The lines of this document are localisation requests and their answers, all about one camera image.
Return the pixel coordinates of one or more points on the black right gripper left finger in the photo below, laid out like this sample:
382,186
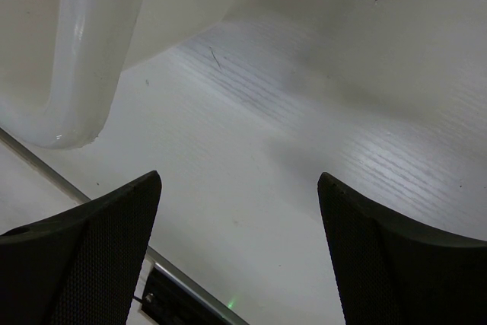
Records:
82,265

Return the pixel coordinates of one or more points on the translucent white plastic bin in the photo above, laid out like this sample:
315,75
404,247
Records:
61,59

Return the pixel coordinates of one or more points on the metal table edge rail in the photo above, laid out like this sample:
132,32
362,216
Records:
88,264

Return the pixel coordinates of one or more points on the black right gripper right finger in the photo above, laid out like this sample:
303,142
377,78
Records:
392,269

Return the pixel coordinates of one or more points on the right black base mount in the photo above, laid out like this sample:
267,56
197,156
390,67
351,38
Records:
167,299

